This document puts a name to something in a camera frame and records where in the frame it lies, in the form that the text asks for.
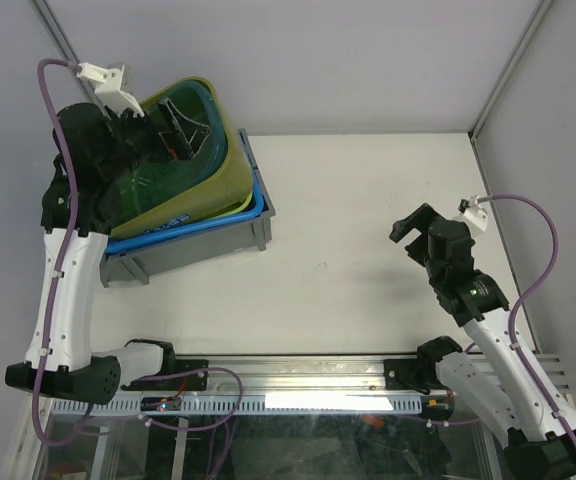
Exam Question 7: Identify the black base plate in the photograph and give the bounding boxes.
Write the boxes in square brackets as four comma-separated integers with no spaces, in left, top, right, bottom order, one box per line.
[384,357,447,395]
[121,357,209,392]

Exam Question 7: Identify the grey plastic crate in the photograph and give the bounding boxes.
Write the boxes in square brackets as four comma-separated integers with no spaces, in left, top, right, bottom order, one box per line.
[99,129,275,287]

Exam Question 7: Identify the aluminium mounting rail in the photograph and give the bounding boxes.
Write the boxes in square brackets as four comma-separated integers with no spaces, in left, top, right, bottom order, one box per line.
[42,353,569,401]

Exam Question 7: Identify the teal translucent container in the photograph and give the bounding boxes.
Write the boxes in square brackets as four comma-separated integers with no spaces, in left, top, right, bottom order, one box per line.
[98,82,232,226]

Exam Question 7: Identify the olive slotted basket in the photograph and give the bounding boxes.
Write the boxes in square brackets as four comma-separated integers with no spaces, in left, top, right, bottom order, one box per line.
[110,75,255,239]

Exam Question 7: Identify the blue plastic tub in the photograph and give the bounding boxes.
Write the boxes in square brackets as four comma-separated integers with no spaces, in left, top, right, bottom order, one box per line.
[105,178,265,255]

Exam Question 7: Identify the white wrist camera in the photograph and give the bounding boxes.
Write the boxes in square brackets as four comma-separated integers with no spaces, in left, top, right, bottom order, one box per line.
[456,195,488,238]
[76,62,145,117]

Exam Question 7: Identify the white slotted cable duct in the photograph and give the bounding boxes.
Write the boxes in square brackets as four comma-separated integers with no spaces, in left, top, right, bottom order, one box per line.
[50,394,424,416]

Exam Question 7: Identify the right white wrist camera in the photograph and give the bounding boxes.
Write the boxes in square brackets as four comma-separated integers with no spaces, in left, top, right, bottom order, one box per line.
[456,195,488,238]

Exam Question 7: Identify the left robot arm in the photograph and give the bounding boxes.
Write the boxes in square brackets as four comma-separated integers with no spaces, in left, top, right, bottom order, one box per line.
[5,103,181,405]

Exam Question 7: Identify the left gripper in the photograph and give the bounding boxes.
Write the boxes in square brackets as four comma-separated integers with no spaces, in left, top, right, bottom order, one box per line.
[100,97,211,183]

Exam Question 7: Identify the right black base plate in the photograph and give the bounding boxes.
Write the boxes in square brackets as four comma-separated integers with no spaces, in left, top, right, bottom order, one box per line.
[384,357,447,395]

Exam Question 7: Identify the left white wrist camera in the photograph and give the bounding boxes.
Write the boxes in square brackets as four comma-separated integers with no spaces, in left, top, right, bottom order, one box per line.
[76,62,145,117]

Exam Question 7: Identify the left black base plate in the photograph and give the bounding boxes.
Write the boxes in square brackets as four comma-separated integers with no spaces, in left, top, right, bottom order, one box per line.
[121,357,209,392]

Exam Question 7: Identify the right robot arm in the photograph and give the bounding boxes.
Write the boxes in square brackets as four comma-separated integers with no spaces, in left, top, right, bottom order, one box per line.
[385,198,576,479]

